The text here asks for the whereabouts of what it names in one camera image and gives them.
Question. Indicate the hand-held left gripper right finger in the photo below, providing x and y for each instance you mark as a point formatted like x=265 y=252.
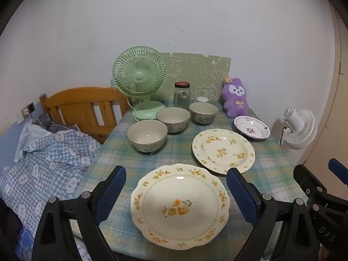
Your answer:
x=242 y=193

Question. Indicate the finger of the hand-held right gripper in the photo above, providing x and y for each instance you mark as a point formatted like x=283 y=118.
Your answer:
x=337 y=166
x=307 y=179

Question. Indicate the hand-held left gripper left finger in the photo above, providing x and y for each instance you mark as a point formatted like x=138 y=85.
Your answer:
x=111 y=193

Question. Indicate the round yellow floral plate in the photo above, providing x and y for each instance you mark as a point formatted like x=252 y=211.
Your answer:
x=223 y=146

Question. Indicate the scalloped yellow floral plate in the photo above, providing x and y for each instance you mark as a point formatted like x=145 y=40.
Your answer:
x=190 y=223

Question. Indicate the beige floral ceramic bowl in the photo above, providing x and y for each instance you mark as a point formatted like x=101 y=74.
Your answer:
x=204 y=118
x=146 y=141
x=172 y=117

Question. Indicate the small red-rimmed plate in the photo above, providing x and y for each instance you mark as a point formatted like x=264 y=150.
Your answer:
x=251 y=127

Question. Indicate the white clip fan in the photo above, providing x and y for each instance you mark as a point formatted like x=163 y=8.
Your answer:
x=301 y=130

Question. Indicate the plaid tablecloth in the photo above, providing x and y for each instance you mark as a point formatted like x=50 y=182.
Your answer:
x=174 y=155

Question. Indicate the blue checked bear blanket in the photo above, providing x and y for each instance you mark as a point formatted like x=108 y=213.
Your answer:
x=40 y=163

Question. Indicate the purple plush toy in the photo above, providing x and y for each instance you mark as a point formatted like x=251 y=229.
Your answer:
x=237 y=98

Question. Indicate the grey plaid pillow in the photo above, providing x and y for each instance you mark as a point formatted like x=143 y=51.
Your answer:
x=46 y=121

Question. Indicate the blue bed sheet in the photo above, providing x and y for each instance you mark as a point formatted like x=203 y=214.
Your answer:
x=25 y=243

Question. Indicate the wooden headboard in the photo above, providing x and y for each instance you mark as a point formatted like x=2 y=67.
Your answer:
x=81 y=98

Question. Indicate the cotton swab container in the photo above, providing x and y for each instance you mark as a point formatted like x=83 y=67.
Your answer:
x=202 y=99

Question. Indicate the dark cloth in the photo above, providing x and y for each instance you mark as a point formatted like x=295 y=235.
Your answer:
x=8 y=228

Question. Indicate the glass jar with dark lid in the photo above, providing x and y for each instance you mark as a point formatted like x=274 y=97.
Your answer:
x=182 y=96

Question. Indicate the green desk fan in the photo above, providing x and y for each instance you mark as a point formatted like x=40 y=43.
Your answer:
x=139 y=76

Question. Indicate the green printed mat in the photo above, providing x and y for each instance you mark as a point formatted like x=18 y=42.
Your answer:
x=190 y=68

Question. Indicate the wall socket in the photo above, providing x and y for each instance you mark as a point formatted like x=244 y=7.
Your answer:
x=28 y=110

